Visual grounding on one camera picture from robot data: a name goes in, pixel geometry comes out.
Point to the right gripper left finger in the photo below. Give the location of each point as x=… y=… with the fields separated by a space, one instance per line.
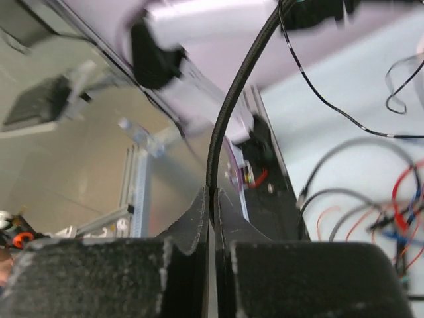
x=164 y=276

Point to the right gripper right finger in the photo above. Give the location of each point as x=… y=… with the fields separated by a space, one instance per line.
x=258 y=277

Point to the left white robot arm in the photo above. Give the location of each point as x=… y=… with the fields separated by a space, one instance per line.
x=152 y=36

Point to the white slotted cable duct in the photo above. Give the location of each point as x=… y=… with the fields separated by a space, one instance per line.
x=136 y=189

